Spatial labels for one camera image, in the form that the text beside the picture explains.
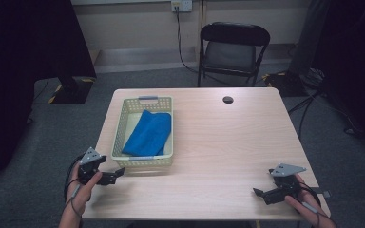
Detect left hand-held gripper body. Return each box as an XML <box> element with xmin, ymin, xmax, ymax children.
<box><xmin>77</xmin><ymin>146</ymin><xmax>107</xmax><ymax>186</ymax></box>

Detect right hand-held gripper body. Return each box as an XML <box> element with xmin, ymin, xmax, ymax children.
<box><xmin>268</xmin><ymin>162</ymin><xmax>307</xmax><ymax>203</ymax></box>

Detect pale yellow plastic basket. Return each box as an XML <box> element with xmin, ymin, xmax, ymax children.
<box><xmin>110</xmin><ymin>95</ymin><xmax>175</xmax><ymax>169</ymax></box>

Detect blue cloth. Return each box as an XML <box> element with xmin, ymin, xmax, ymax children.
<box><xmin>121</xmin><ymin>108</ymin><xmax>173</xmax><ymax>157</ymax></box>

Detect person's left hand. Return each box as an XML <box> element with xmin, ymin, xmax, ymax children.
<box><xmin>66</xmin><ymin>161</ymin><xmax>104</xmax><ymax>218</ymax></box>

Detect person's right hand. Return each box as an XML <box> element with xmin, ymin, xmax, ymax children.
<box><xmin>284</xmin><ymin>173</ymin><xmax>332</xmax><ymax>228</ymax></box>

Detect black stand base striped tape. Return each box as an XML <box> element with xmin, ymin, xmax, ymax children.
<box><xmin>261</xmin><ymin>71</ymin><xmax>309</xmax><ymax>98</ymax></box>
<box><xmin>47</xmin><ymin>75</ymin><xmax>97</xmax><ymax>105</ymax></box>

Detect black curtain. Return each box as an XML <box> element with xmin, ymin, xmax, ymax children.
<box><xmin>0</xmin><ymin>0</ymin><xmax>98</xmax><ymax>186</ymax></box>
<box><xmin>312</xmin><ymin>0</ymin><xmax>365</xmax><ymax>156</ymax></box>

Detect black folding chair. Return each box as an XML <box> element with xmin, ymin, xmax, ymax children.
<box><xmin>197</xmin><ymin>21</ymin><xmax>271</xmax><ymax>88</ymax></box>

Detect grey curtain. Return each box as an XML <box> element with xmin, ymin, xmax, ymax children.
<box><xmin>287</xmin><ymin>0</ymin><xmax>331</xmax><ymax>77</ymax></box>

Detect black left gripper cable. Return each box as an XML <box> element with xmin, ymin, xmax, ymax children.
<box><xmin>63</xmin><ymin>154</ymin><xmax>87</xmax><ymax>219</ymax></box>

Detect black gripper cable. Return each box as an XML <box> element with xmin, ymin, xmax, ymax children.
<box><xmin>298</xmin><ymin>181</ymin><xmax>337</xmax><ymax>228</ymax></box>
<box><xmin>63</xmin><ymin>154</ymin><xmax>87</xmax><ymax>219</ymax></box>

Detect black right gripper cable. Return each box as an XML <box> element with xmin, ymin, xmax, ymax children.
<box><xmin>298</xmin><ymin>181</ymin><xmax>337</xmax><ymax>228</ymax></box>

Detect black floor cables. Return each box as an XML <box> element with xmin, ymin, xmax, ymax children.
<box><xmin>287</xmin><ymin>89</ymin><xmax>365</xmax><ymax>142</ymax></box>

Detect black wall socket cable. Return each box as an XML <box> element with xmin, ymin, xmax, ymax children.
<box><xmin>174</xmin><ymin>6</ymin><xmax>232</xmax><ymax>86</ymax></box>

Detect white wall socket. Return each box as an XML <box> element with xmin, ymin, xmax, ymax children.
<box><xmin>170</xmin><ymin>0</ymin><xmax>193</xmax><ymax>13</ymax></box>

